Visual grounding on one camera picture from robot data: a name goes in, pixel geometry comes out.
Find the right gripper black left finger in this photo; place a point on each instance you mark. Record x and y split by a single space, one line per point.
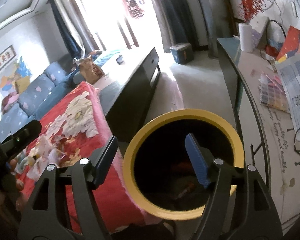
46 215

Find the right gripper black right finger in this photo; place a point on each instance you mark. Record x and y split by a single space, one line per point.
239 205

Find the yellow rimmed black trash bin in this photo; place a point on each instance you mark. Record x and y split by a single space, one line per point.
157 171

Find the person's left hand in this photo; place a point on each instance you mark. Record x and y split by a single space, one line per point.
16 192

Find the pink clothes pile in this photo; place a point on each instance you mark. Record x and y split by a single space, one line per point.
9 101

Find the pink red snack wrapper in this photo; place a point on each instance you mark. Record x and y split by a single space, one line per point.
63 160

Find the blue heart pattern sofa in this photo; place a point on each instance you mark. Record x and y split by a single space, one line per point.
44 92

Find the glass top tv console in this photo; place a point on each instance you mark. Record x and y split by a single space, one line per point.
267 134

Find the china map poster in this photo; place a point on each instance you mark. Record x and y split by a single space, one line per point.
10 74

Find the yellow cushion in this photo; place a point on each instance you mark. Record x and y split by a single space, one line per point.
21 84

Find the red floral blanket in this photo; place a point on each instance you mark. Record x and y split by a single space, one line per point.
76 126

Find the framed calligraphy picture right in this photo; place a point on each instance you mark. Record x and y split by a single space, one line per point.
7 56

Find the brown paper bag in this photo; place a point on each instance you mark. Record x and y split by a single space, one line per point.
90 71

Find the dark blue left curtain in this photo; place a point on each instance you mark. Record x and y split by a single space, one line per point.
71 44

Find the colourful sample card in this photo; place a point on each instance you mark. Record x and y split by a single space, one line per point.
271 94

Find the dark coffee table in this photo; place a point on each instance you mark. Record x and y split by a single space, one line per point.
127 90

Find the small dark toy on table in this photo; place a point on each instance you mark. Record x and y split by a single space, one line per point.
120 59

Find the white blue printed box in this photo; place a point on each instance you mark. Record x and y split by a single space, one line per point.
289 73

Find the red picture book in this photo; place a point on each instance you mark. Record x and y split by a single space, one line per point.
291 45

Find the blue storage box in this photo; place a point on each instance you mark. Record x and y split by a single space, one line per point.
182 53

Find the white paper towel roll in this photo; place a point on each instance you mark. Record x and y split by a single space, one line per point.
246 37

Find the red berry decoration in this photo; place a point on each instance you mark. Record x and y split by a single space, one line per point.
250 8

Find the grey standing air conditioner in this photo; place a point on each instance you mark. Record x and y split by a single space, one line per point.
219 22

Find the dark right curtain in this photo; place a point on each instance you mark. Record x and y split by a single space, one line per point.
180 21

